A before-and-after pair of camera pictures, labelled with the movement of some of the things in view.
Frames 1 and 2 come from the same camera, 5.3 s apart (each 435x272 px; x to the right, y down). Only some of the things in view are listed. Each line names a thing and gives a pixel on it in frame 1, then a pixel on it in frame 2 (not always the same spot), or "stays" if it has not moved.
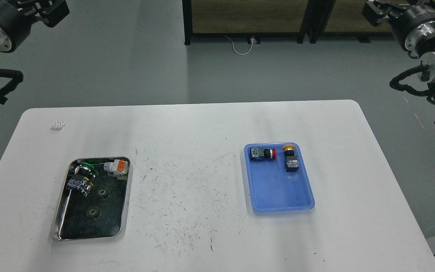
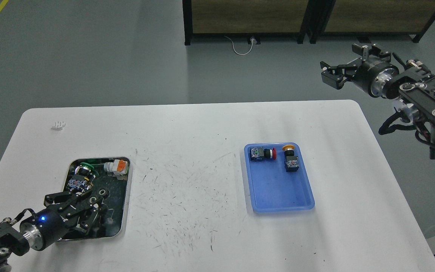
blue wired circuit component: [83, 180] stays
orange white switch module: [119, 167] stays
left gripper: [16, 17] to [52, 223]
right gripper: [405, 15] to [372, 73]
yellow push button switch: [291, 161] stays
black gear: [104, 193] stays
